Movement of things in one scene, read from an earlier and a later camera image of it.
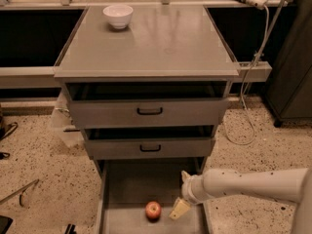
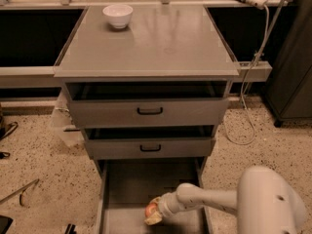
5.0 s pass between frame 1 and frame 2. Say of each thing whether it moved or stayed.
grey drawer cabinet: stayed
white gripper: moved
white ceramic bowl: stayed
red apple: stayed
